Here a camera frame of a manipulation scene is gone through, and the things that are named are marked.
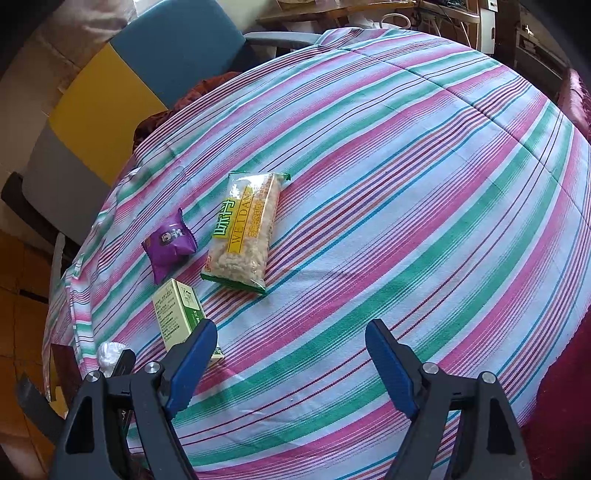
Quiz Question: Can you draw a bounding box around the large clear snack packet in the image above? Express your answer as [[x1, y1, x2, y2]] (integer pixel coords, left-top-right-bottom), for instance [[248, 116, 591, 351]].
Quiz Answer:
[[201, 171, 291, 295]]

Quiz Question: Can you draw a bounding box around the striped pink green tablecloth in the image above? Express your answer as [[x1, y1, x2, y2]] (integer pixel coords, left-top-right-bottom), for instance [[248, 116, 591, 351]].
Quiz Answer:
[[41, 25, 591, 480]]

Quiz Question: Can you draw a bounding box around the wooden side table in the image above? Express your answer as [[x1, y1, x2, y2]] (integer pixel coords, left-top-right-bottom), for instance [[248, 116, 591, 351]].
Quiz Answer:
[[256, 0, 419, 29]]

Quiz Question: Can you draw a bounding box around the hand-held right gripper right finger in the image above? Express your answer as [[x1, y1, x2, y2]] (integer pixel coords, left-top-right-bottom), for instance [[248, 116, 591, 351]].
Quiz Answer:
[[365, 318, 532, 480]]

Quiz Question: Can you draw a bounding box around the low wooden cabinet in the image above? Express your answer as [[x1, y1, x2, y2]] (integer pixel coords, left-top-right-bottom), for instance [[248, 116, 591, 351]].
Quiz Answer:
[[512, 18, 573, 100]]

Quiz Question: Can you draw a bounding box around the green white carton box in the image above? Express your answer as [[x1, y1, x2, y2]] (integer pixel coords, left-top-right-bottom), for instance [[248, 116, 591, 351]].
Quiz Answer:
[[152, 278, 225, 370]]

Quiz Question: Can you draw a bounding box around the red fuzzy blanket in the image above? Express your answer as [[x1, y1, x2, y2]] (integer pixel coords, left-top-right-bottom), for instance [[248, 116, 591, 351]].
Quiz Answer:
[[522, 68, 591, 480]]

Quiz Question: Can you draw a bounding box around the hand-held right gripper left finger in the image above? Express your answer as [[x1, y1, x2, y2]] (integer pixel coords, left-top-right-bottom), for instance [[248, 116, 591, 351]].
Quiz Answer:
[[48, 318, 219, 480]]

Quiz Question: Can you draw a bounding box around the blue yellow grey chair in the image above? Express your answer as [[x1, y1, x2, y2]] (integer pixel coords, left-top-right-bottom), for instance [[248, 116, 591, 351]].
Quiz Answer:
[[0, 0, 324, 259]]

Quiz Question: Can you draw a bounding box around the white bag of balls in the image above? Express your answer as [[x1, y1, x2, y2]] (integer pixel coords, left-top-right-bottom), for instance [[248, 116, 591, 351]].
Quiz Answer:
[[97, 342, 127, 377]]

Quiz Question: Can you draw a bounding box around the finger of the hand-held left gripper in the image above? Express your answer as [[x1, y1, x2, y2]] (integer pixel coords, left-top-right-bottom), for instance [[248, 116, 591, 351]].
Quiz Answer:
[[111, 349, 137, 378]]

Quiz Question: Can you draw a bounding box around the white metal rack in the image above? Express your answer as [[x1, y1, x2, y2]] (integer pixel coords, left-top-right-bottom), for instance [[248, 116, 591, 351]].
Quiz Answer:
[[416, 0, 497, 56]]

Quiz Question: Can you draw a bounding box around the dark red cloth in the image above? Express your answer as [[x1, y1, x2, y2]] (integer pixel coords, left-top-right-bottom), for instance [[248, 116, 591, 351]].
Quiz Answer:
[[134, 69, 241, 148]]

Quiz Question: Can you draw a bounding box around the dark red cardboard box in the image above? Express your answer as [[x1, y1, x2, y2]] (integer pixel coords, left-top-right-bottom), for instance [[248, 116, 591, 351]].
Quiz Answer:
[[48, 344, 88, 416]]

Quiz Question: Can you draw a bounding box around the purple snack packet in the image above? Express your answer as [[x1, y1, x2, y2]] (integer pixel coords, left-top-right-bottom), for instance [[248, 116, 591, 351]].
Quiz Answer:
[[141, 209, 198, 284]]

